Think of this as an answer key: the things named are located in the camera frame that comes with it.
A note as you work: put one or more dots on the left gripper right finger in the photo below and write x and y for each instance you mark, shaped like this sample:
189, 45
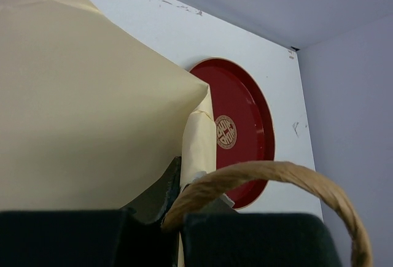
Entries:
217, 235

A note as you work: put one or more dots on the beige paper bag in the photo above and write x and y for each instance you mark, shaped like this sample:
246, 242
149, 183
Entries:
91, 118

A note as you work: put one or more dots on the red round tray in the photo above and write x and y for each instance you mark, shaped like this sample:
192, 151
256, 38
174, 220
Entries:
244, 126

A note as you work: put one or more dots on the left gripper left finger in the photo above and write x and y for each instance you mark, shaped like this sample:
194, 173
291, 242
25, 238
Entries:
129, 236

